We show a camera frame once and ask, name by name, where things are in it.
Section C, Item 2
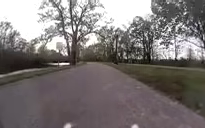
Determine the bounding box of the dark pole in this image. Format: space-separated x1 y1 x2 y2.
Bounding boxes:
113 34 120 65

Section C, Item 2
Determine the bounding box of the large bare tree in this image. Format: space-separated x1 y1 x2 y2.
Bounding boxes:
38 0 106 67

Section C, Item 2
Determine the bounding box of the grey asphalt path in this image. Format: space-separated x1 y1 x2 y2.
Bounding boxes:
0 61 205 128

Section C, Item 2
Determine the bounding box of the sign on pole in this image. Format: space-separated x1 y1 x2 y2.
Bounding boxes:
55 41 64 68

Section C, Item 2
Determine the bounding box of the row of trees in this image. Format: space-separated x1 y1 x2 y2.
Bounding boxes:
96 0 205 66

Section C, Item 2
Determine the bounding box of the wide grass field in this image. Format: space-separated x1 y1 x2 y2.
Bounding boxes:
104 62 205 123

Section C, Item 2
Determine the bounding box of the narrow grass strip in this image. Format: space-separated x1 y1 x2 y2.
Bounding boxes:
0 62 86 89

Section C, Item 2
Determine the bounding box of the pale side path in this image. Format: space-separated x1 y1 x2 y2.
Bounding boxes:
0 61 72 81

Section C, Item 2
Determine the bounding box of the dark hedge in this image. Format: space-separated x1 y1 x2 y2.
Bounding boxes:
0 44 71 76

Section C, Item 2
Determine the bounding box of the group of trees behind hedge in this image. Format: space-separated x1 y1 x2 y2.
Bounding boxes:
0 15 41 56

